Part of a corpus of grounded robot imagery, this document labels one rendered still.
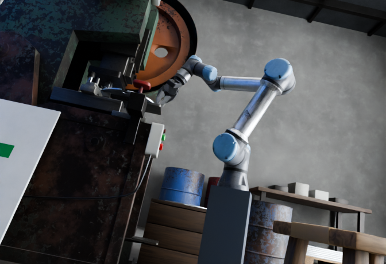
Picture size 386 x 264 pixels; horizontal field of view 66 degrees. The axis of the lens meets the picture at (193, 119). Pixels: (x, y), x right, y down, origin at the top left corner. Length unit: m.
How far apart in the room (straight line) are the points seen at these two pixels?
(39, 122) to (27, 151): 0.12
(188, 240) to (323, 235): 1.14
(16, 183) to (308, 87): 5.16
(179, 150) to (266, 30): 2.85
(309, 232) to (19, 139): 1.03
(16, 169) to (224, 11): 5.27
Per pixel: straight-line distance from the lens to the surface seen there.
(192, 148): 4.86
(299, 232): 0.72
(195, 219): 1.72
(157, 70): 2.02
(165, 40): 2.13
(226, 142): 1.31
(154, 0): 1.66
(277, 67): 1.39
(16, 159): 1.26
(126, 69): 1.57
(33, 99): 1.38
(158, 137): 1.20
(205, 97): 5.14
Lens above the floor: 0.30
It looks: 18 degrees up
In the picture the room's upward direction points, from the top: 12 degrees clockwise
